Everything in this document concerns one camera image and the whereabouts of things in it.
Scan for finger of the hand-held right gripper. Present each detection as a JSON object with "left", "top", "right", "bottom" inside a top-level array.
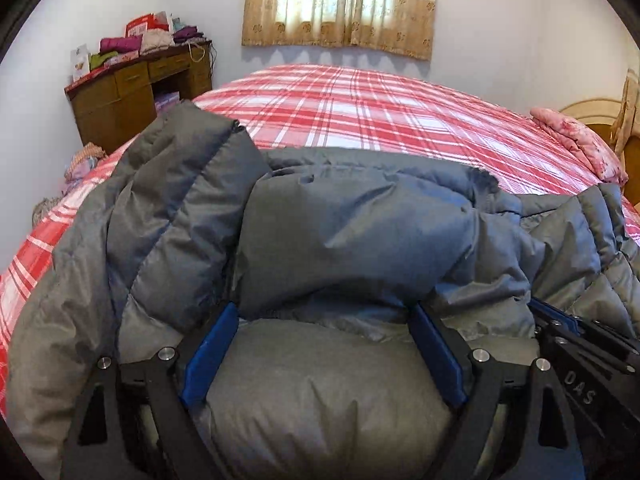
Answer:
[{"left": 529, "top": 299, "right": 640, "bottom": 361}]

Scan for red and white box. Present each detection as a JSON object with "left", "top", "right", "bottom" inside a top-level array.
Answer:
[{"left": 125, "top": 11, "right": 168, "bottom": 38}]

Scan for beige patterned curtain by headboard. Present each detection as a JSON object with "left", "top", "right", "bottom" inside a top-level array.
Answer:
[{"left": 611, "top": 67, "right": 640, "bottom": 161}]

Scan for bed with red plaid sheet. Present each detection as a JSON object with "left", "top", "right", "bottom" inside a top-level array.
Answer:
[{"left": 0, "top": 62, "right": 640, "bottom": 421}]

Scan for folded pale pink clothes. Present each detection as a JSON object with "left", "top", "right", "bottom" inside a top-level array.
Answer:
[{"left": 140, "top": 29, "right": 173, "bottom": 53}]

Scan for folded magenta clothes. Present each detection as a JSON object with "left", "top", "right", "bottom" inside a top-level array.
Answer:
[{"left": 100, "top": 36, "right": 141, "bottom": 53}]

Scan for cream and wooden headboard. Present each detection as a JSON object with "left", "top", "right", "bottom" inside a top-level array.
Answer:
[{"left": 557, "top": 100, "right": 640, "bottom": 206}]

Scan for purple box under desk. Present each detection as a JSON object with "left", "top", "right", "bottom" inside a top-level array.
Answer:
[{"left": 154, "top": 92, "right": 181, "bottom": 116}]

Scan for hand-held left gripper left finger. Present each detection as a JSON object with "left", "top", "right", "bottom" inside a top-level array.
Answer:
[{"left": 60, "top": 301, "right": 241, "bottom": 480}]

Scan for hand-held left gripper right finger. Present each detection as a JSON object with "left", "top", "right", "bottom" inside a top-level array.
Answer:
[{"left": 409, "top": 304, "right": 572, "bottom": 480}]

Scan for folded pink floral blanket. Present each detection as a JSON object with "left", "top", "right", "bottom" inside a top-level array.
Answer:
[{"left": 530, "top": 106, "right": 630, "bottom": 186}]

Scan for beige patterned window curtain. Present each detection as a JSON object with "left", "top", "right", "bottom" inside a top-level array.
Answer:
[{"left": 241, "top": 0, "right": 439, "bottom": 61}]

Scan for grey patterned cloth bundle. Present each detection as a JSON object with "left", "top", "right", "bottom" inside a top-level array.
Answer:
[{"left": 32, "top": 197, "right": 66, "bottom": 226}]

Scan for brown wooden desk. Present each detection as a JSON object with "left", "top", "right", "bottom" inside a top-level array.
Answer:
[{"left": 64, "top": 40, "right": 213, "bottom": 156}]

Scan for white printed card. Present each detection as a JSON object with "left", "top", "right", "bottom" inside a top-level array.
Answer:
[{"left": 71, "top": 46, "right": 91, "bottom": 83}]

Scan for grey puffer jacket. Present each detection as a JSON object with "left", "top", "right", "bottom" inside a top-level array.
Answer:
[{"left": 7, "top": 100, "right": 640, "bottom": 480}]

